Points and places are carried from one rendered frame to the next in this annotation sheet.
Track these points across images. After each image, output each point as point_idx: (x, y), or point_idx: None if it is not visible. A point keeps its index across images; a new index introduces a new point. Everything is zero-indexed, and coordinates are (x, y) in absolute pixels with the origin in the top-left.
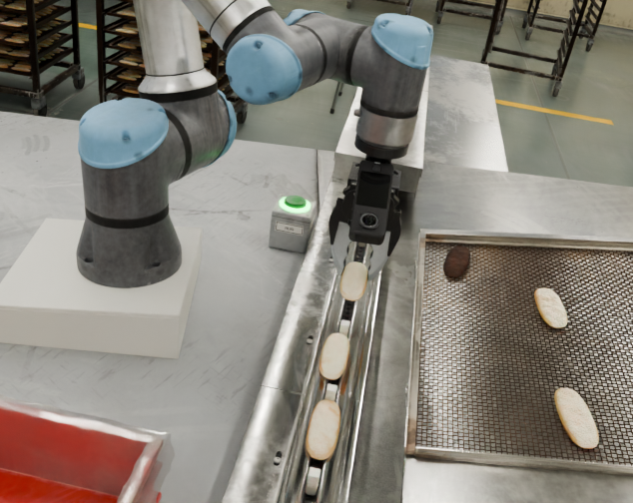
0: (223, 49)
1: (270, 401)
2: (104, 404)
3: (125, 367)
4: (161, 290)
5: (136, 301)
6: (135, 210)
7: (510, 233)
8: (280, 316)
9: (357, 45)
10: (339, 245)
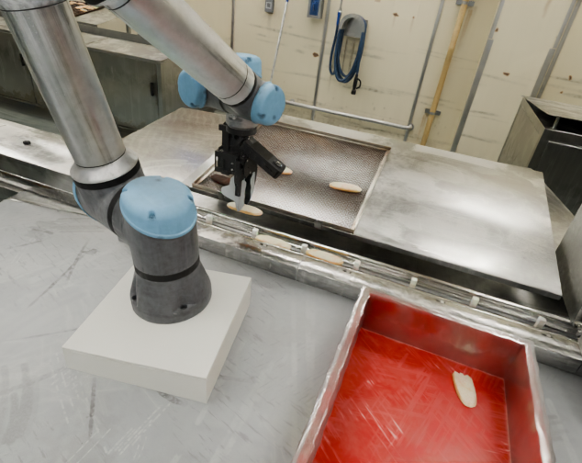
0: (240, 102)
1: (309, 266)
2: (285, 340)
3: (252, 329)
4: (220, 283)
5: (229, 295)
6: (198, 246)
7: (208, 159)
8: (219, 259)
9: None
10: (242, 193)
